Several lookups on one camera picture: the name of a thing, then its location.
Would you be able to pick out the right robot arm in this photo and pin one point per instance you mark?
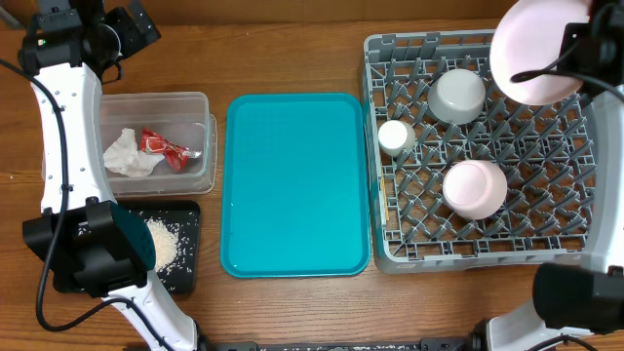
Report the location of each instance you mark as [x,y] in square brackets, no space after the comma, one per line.
[571,302]

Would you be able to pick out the rice and food scraps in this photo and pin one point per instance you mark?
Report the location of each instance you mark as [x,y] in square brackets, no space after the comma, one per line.
[176,244]

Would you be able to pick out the pink bowl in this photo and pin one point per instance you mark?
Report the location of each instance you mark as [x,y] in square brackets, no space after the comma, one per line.
[475,189]

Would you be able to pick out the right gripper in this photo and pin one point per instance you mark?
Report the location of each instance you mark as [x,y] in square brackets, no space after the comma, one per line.
[568,64]

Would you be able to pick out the red snack wrapper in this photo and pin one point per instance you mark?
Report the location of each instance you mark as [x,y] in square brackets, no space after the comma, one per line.
[176,155]

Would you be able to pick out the clear plastic bin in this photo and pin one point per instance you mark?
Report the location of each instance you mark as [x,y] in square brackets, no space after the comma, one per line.
[182,118]

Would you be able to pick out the grey bowl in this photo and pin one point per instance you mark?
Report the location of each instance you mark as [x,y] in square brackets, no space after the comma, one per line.
[457,97]

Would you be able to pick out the teal plastic tray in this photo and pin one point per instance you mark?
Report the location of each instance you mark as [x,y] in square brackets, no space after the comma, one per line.
[295,197]

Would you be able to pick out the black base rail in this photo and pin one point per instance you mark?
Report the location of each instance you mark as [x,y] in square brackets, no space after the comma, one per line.
[424,344]

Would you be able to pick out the white napkin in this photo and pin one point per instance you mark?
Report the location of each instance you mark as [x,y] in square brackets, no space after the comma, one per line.
[123,157]

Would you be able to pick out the grey dish rack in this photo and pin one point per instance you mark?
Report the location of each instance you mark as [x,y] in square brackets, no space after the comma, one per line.
[548,154]

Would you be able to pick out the pink plate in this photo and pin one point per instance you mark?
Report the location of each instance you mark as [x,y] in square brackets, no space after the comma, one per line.
[529,37]

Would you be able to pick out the black plastic tray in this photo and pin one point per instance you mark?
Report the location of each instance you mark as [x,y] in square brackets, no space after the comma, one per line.
[176,209]

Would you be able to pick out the cream cup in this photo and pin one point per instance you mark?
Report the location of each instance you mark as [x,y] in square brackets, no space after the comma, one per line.
[395,136]

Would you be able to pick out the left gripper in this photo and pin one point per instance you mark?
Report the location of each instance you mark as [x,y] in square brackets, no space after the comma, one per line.
[134,38]

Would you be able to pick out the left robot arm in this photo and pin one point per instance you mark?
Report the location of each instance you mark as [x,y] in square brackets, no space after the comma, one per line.
[83,237]

